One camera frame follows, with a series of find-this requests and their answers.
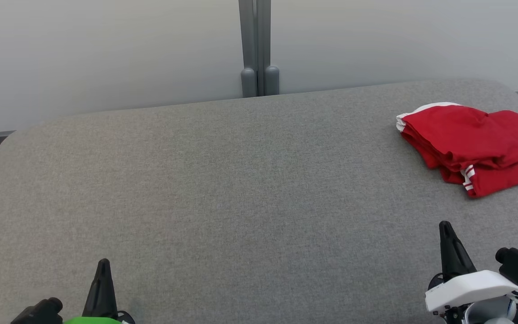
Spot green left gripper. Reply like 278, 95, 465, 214
63, 258, 136, 324

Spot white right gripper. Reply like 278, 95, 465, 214
424, 220, 518, 314

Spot grey double partition post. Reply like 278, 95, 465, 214
238, 0, 281, 98

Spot red jersey with white sleeves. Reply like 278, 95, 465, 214
395, 102, 494, 183

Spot red shorts with white stripes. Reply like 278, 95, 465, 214
439, 110, 518, 199

